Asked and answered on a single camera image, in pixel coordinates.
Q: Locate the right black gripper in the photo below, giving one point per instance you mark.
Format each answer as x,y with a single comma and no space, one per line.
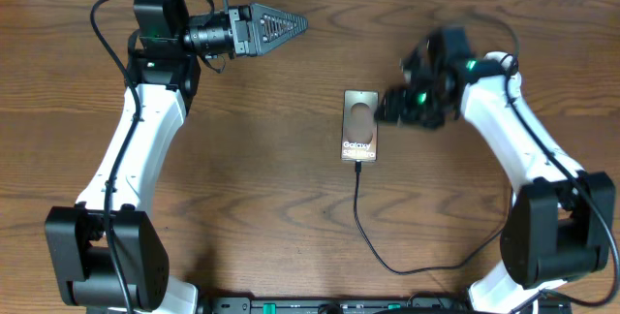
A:
397,108

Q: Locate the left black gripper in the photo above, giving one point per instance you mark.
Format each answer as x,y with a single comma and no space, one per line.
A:
259,18

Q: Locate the gold Galaxy smartphone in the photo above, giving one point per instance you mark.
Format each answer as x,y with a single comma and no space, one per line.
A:
359,140

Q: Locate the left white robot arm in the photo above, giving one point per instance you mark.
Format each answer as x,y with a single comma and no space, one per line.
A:
105,252

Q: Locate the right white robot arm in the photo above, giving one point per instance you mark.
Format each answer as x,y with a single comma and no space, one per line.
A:
559,227

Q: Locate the white power strip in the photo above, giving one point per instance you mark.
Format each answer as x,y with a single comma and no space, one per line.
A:
507,61

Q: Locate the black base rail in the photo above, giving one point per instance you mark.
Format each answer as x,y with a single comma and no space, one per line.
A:
417,303

